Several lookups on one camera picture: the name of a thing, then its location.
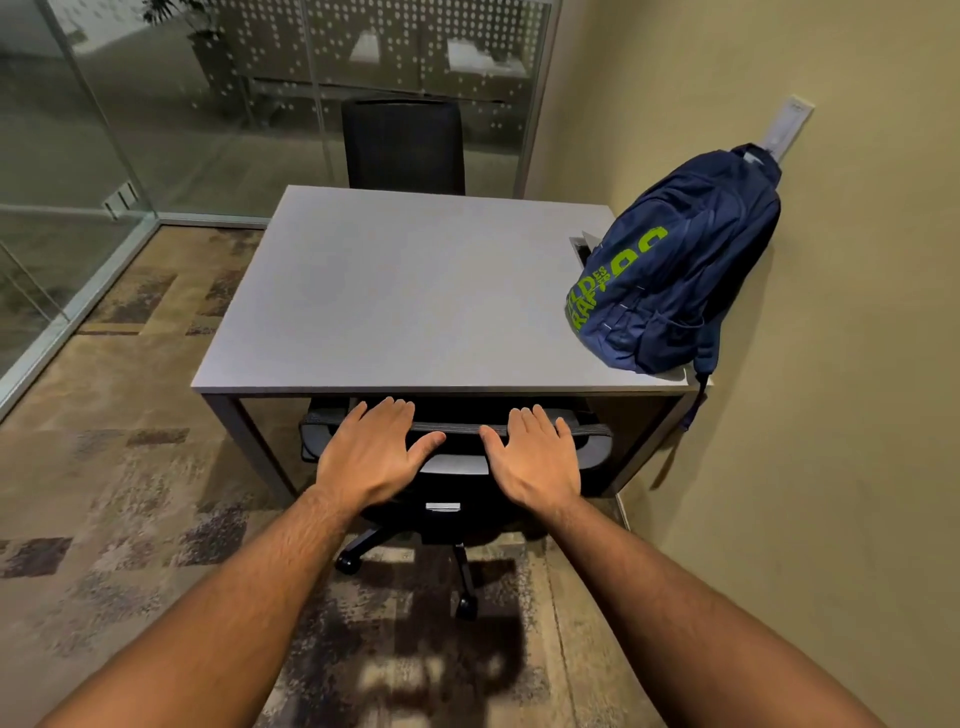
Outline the person's right hand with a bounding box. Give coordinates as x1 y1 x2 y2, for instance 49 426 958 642
479 404 583 519

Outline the person's left hand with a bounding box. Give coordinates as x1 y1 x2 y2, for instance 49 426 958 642
313 397 448 516

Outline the black grey wheeled office chair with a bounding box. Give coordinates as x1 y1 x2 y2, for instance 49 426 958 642
300 396 615 622

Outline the person's left forearm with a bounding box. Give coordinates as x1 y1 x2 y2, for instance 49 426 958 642
37 486 370 728

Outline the person's right forearm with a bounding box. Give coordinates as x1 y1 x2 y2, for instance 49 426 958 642
534 493 888 728

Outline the grey office desk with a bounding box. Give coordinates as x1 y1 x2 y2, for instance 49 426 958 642
190 185 714 511

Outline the navy backpack with green print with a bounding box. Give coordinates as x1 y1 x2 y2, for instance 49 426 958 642
564 144 783 432

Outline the black mesh-back office chair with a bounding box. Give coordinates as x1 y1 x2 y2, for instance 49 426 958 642
341 97 467 198

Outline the metal glass door fitting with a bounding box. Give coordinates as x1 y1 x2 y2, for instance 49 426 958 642
102 180 142 221

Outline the potted plant behind glass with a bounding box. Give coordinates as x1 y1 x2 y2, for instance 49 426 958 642
142 0 252 117

